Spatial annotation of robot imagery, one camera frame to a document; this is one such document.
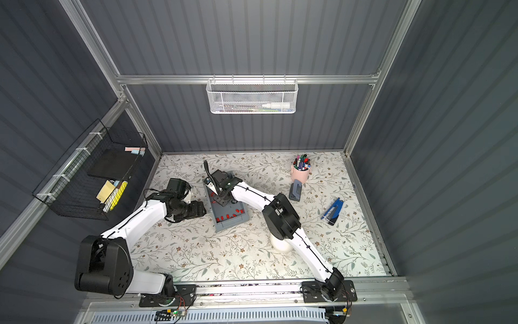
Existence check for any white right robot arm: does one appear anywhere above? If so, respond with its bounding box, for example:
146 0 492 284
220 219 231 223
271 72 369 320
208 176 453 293
203 160 350 302

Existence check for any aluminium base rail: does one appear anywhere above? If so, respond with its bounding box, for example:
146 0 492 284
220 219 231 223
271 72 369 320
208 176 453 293
80 276 415 312

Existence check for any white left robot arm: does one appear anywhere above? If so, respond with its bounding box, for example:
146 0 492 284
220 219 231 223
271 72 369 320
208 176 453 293
74 178 206 298

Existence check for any black wire wall basket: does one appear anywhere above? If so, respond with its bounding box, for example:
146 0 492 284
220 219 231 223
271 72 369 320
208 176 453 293
32 122 148 220

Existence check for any blue stapler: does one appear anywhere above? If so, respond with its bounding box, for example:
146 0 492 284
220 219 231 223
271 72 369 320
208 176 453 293
321 198 344 226

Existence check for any yellow sticky note pad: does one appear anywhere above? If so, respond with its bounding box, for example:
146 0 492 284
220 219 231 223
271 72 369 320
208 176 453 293
96 180 115 203

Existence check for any white marker in basket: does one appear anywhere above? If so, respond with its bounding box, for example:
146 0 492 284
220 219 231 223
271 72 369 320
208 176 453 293
262 102 291 111

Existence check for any grey hole punch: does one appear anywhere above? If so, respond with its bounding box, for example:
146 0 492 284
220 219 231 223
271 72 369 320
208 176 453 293
289 179 303 202

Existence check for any black notebook in basket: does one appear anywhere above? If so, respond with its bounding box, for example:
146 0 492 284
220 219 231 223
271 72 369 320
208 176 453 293
87 149 140 180

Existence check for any white wire mesh basket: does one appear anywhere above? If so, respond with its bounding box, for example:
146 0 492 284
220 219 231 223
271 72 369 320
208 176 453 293
206 79 299 115

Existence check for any white dome with screws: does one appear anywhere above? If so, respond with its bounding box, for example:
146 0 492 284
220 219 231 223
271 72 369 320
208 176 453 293
270 234 293 253

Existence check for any grey plastic parts bin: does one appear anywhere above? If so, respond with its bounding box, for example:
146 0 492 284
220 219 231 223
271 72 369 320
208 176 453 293
203 167 250 232

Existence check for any pink pen cup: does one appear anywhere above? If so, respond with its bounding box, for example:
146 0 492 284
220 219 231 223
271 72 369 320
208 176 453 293
291 154 311 184

